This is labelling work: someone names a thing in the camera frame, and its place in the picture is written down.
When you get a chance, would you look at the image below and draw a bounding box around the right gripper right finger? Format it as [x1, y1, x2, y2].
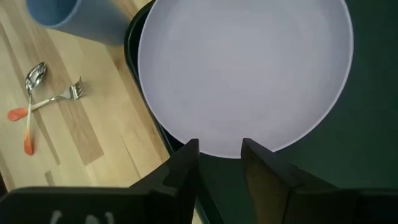
[240, 138, 358, 224]

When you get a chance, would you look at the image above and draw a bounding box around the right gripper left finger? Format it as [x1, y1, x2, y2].
[130, 138, 200, 224]

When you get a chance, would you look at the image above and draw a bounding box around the fork with orange handle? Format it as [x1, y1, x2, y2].
[7, 77, 84, 122]

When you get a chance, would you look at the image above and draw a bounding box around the dark green tray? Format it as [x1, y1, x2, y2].
[124, 0, 398, 224]

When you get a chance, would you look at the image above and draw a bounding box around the round white plate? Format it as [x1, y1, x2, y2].
[137, 0, 354, 159]

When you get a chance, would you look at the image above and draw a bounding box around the blue plastic cup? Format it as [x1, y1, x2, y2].
[25, 0, 131, 47]

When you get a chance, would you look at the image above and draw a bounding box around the spoon with orange handle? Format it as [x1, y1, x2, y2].
[24, 62, 48, 156]

